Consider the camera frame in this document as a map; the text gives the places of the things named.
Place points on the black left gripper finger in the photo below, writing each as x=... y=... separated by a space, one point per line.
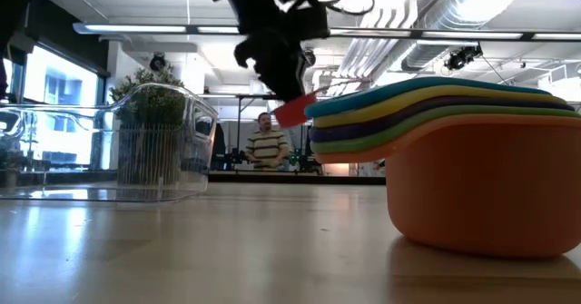
x=292 y=68
x=263 y=59

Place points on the red measuring cup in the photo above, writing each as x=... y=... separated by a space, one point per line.
x=295 y=112

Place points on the teal measuring cup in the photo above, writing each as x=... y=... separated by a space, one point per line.
x=318 y=110

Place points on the yellow measuring cup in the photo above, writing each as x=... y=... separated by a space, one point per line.
x=320 y=122

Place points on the purple measuring cup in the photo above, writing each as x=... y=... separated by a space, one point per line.
x=320 y=134

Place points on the green measuring cup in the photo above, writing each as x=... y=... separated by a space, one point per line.
x=320 y=147

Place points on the orange measuring cup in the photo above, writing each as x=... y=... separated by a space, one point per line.
x=476 y=181

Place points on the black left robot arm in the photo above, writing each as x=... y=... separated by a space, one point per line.
x=13 y=0

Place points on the background black robot arm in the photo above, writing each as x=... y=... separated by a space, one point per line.
x=302 y=161
x=231 y=158

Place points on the clear plastic basket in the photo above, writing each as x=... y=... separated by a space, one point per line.
x=91 y=159

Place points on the person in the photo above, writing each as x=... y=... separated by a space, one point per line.
x=267 y=145

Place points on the green potted plant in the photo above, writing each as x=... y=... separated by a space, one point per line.
x=161 y=75

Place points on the overhead light bar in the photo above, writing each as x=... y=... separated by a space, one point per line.
x=136 y=28

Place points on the black ceiling spotlight cluster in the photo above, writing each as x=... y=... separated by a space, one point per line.
x=460 y=58

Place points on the silver ventilation duct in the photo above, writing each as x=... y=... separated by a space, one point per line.
x=436 y=22

